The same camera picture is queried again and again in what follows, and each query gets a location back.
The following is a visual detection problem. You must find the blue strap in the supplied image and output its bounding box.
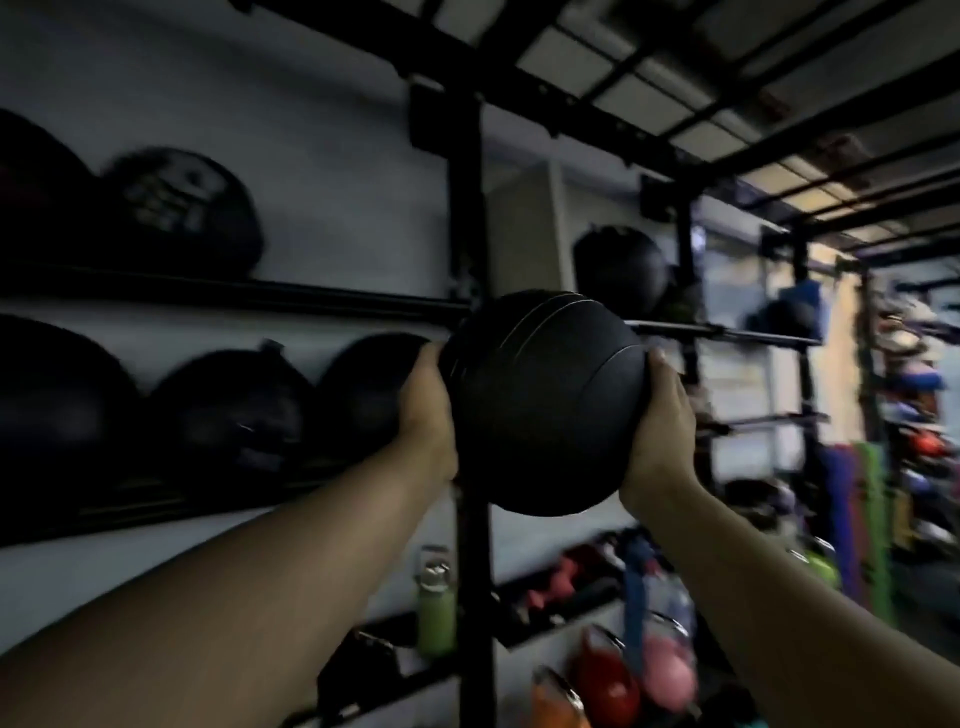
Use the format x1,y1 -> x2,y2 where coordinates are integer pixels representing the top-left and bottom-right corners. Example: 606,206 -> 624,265
619,534 -> 661,676

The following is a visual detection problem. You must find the red dumbbell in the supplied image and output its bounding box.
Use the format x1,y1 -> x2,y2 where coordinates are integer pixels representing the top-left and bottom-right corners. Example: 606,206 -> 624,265
525,556 -> 582,616

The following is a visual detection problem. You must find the green kettlebell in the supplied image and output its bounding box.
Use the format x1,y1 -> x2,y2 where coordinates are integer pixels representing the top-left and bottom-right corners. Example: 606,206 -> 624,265
795,536 -> 843,594

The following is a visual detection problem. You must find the person's left hand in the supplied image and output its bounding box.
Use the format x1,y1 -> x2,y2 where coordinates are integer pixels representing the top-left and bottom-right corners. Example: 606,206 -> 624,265
395,342 -> 459,483

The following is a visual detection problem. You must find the black ribbed medicine ball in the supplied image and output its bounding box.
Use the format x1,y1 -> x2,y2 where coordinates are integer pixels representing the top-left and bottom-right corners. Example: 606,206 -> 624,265
438,290 -> 651,519

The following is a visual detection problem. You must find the rolled purple mat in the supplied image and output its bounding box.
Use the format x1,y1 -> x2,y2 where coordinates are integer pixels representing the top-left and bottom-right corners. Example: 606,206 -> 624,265
821,446 -> 864,601

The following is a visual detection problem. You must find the person's right forearm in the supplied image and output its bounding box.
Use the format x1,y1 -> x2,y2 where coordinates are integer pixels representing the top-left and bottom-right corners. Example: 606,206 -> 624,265
622,480 -> 960,728

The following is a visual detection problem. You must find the pink kettlebell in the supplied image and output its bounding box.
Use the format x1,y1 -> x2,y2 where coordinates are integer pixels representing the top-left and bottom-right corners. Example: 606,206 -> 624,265
642,613 -> 700,714

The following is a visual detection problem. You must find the black printed medicine ball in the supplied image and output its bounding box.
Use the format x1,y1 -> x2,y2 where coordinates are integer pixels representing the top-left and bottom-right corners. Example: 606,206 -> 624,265
97,147 -> 265,280

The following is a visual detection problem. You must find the green water bottle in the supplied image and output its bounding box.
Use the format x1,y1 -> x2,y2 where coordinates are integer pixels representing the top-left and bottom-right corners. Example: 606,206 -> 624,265
416,546 -> 458,660

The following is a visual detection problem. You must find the blue medicine ball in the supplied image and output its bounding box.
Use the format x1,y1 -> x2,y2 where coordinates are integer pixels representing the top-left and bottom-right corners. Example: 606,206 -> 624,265
750,281 -> 825,340

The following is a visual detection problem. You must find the person's right hand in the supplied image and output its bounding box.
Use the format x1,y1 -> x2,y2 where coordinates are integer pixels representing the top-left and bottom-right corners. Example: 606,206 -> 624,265
618,347 -> 700,519

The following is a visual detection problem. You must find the orange kettlebell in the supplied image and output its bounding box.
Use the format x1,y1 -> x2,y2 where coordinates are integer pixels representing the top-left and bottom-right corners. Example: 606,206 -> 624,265
529,666 -> 594,728

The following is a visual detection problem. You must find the rolled green mat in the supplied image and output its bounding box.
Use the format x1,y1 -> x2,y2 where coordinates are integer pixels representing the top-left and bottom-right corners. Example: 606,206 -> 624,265
855,442 -> 895,624

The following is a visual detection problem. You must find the black metal storage rack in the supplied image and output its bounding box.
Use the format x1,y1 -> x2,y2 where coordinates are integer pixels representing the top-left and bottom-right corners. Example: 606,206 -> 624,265
0,0 -> 960,728

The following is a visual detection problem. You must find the red kettlebell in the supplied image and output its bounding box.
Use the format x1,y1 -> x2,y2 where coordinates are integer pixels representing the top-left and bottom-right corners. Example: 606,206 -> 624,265
574,626 -> 642,728

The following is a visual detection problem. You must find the person's left forearm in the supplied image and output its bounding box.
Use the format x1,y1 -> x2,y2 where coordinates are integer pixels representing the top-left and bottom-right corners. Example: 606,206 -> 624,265
0,441 -> 455,728

